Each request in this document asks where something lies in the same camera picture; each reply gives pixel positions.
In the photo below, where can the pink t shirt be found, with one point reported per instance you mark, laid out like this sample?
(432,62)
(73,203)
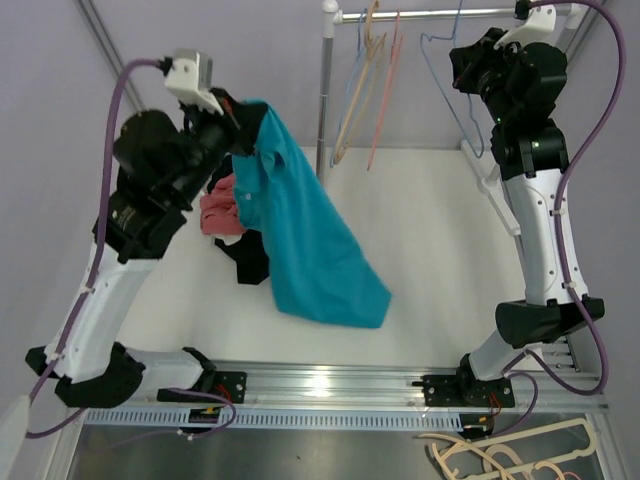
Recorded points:
(219,211)

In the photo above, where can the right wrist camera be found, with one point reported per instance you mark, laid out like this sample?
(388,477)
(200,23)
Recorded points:
(537,22)

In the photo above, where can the teal t shirt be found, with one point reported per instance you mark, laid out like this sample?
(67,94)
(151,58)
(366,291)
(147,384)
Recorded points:
(317,268)

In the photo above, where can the black t shirt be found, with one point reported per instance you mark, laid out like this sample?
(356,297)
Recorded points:
(247,250)

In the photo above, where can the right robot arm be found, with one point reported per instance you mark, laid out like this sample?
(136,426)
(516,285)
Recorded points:
(519,84)

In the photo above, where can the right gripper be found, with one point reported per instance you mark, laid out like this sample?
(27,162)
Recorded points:
(468,61)

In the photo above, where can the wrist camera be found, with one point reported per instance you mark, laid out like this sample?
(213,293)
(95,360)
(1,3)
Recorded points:
(187,76)
(537,22)

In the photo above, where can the aluminium rail base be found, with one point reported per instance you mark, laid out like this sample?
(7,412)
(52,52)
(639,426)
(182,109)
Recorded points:
(349,387)

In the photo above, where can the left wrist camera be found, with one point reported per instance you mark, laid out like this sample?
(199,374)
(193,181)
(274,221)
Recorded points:
(187,76)

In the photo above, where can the white cable duct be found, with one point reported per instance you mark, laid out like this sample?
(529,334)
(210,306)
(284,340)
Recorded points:
(294,419)

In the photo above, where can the beige spare hangers pile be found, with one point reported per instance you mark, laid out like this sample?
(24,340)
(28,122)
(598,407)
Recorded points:
(499,460)

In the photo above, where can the beige wooden hanger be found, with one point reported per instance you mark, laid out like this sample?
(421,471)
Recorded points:
(360,85)

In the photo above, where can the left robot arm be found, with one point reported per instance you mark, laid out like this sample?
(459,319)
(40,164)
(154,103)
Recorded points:
(161,171)

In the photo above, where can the pink wire hanger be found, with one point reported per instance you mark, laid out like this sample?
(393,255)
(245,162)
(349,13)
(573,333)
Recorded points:
(396,46)

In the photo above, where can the metal clothes rack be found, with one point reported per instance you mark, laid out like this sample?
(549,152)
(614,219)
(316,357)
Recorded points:
(578,21)

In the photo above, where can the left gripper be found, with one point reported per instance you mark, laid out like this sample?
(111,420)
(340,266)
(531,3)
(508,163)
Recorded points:
(244,129)

